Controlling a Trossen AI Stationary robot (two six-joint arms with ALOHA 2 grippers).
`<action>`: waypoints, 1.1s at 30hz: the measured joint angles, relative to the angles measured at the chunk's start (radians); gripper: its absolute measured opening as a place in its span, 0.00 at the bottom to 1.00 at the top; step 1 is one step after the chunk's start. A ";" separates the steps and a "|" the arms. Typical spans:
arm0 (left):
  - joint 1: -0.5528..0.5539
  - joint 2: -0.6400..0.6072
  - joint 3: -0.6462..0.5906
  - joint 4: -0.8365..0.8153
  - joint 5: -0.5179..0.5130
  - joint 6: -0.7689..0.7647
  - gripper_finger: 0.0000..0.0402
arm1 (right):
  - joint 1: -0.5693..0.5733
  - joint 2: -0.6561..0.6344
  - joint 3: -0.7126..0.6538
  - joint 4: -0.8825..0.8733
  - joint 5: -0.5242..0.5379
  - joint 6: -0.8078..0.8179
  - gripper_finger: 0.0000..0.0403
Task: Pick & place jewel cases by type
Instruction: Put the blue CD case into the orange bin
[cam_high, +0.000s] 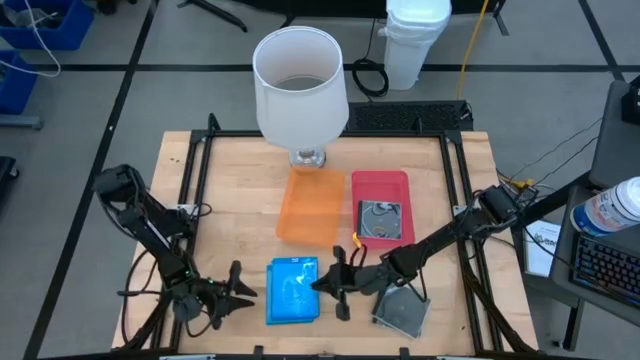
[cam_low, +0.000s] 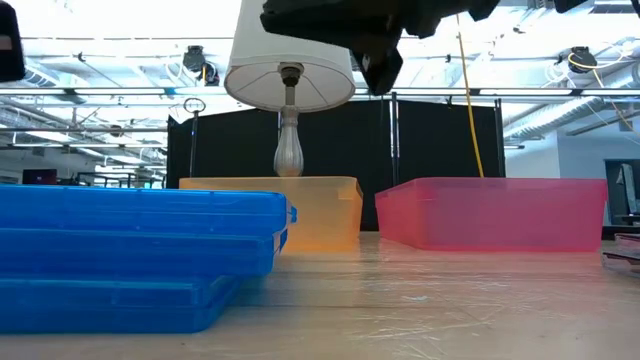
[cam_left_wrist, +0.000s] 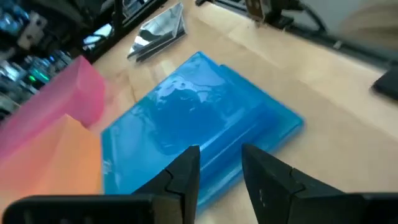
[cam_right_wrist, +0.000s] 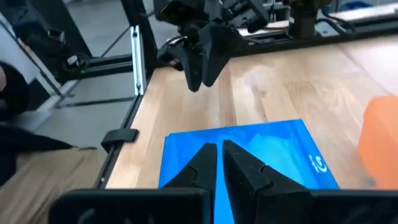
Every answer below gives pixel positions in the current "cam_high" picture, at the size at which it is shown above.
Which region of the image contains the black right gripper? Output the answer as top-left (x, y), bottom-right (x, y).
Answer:
top-left (310, 245), bottom-right (389, 321)

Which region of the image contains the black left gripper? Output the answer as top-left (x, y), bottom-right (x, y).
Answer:
top-left (199, 260), bottom-right (259, 330)

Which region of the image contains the blue plastic disc case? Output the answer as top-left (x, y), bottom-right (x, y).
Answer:
top-left (265, 263), bottom-right (281, 326)
top-left (269, 256), bottom-right (321, 324)

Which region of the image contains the clear CD jewel case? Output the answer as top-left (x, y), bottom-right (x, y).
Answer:
top-left (356, 199), bottom-right (404, 242)
top-left (373, 284), bottom-right (432, 340)

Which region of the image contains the orange translucent plastic bin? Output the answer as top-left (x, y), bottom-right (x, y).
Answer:
top-left (275, 167), bottom-right (347, 250)

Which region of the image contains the red translucent plastic bin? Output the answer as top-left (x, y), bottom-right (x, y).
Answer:
top-left (350, 170), bottom-right (416, 251)

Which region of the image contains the white shade glass table lamp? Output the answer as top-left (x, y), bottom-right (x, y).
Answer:
top-left (251, 25), bottom-right (350, 169)

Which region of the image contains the black perforated panel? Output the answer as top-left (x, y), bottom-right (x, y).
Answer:
top-left (344, 99), bottom-right (475, 134)

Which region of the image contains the white paper sheet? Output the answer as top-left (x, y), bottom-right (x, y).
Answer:
top-left (522, 219), bottom-right (562, 279)

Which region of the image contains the dark grey desk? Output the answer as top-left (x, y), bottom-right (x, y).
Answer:
top-left (547, 184), bottom-right (640, 321)

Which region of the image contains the white trash can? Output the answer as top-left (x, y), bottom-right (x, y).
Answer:
top-left (378, 0), bottom-right (453, 92)

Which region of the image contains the black backlit keyboard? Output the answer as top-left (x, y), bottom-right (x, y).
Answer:
top-left (569, 232), bottom-right (640, 307)

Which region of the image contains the black stand leg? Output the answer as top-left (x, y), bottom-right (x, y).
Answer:
top-left (177, 0), bottom-right (249, 34)

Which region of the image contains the white wipes canister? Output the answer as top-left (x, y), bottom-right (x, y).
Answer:
top-left (569, 175), bottom-right (640, 238)

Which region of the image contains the small blue storage bin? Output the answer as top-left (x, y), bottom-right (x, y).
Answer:
top-left (0, 49), bottom-right (39, 116)

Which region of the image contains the grey side table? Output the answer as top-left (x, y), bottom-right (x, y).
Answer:
top-left (588, 78), bottom-right (640, 190)

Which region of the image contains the large blue storage bin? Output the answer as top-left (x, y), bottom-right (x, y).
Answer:
top-left (0, 0), bottom-right (95, 52)

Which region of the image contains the black desk device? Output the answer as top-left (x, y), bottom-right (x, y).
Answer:
top-left (621, 73), bottom-right (640, 126)

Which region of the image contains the black metal table frame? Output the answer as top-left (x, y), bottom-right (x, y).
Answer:
top-left (119, 112), bottom-right (539, 360)

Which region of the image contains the black coiled cable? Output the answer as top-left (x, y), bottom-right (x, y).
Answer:
top-left (351, 19), bottom-right (390, 99)

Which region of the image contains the yellow hanging cable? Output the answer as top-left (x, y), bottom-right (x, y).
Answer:
top-left (455, 0), bottom-right (491, 101)

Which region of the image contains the white cable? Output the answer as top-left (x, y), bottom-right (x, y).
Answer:
top-left (0, 0), bottom-right (62, 79)

